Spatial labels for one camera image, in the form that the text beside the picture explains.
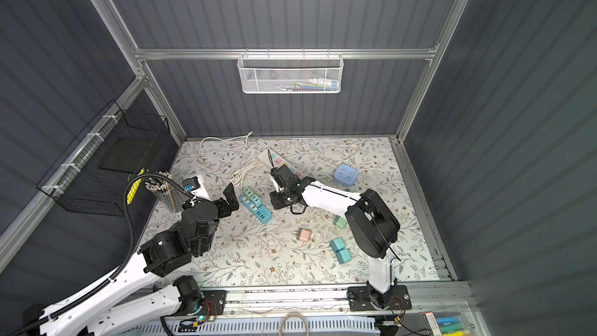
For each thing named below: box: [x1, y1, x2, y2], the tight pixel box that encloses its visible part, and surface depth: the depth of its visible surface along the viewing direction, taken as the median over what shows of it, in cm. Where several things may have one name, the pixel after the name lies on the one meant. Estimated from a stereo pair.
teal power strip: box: [239, 194, 273, 224], surface depth 93 cm
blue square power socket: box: [333, 163, 360, 187], surface depth 104 cm
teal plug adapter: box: [250, 194, 262, 208], surface depth 93 cm
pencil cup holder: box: [145, 171, 189, 213], surface depth 87 cm
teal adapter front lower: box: [335, 248, 353, 265], surface depth 84 cm
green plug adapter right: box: [332, 214, 347, 230], surface depth 91 cm
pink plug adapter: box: [299, 228, 311, 242], surface depth 88 cm
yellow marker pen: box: [126, 168, 146, 205], surface depth 70 cm
